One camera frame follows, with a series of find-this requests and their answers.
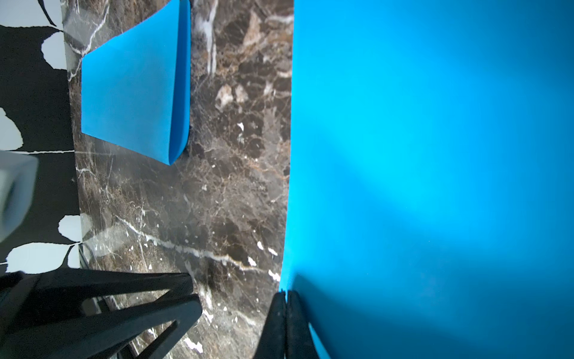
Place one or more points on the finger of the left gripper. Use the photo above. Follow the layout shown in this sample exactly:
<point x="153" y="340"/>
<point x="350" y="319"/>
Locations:
<point x="42" y="315"/>

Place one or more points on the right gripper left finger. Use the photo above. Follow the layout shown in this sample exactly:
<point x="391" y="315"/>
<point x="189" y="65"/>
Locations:
<point x="272" y="342"/>

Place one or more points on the cyan paper sheet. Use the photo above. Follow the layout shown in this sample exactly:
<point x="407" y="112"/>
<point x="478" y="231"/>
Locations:
<point x="430" y="206"/>
<point x="136" y="86"/>

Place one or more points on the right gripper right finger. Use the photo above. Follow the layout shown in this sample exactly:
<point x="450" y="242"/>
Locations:
<point x="299" y="342"/>

